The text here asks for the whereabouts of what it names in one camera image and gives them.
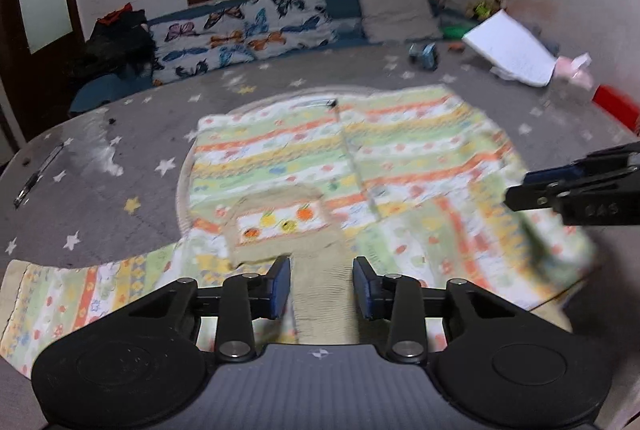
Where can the blue mattress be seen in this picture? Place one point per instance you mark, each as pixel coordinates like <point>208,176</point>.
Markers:
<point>345,4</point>

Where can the white paper pad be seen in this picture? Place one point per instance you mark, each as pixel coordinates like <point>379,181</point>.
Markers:
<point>512,44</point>

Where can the pink cloth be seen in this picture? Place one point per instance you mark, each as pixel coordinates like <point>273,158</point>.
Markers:
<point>575,69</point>

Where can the grey pillow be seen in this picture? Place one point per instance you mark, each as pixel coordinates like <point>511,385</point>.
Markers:
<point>397,15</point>

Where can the butterfly print pillow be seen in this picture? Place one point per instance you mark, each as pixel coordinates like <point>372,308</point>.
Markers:
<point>260,29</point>

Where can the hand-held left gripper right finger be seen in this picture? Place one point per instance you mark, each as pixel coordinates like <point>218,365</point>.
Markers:
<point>363,290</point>

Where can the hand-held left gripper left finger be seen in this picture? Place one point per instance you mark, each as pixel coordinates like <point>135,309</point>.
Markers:
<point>280,286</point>

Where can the red box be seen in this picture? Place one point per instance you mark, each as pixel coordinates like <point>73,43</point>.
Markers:
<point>617,105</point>

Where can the green toy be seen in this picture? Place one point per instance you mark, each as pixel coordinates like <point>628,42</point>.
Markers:
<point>457,32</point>

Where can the yellow toy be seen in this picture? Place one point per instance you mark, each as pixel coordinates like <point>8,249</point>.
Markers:
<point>484,8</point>

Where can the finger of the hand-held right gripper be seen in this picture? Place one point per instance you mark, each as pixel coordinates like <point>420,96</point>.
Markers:
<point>552,172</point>
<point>590,205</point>

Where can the blue toy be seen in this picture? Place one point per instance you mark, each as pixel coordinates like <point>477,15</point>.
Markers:
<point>424,56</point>

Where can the dark clothes pile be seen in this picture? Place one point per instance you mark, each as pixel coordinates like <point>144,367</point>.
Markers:
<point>117,44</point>

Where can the striped fruit print garment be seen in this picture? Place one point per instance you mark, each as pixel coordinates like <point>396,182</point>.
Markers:
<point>415,149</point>

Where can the metal pen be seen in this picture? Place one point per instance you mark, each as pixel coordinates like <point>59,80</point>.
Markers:
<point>37,177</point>

